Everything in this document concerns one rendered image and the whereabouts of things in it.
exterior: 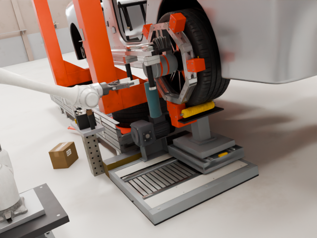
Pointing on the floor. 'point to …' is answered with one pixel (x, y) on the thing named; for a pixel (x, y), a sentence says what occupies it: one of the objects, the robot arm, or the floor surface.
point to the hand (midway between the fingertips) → (132, 80)
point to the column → (93, 154)
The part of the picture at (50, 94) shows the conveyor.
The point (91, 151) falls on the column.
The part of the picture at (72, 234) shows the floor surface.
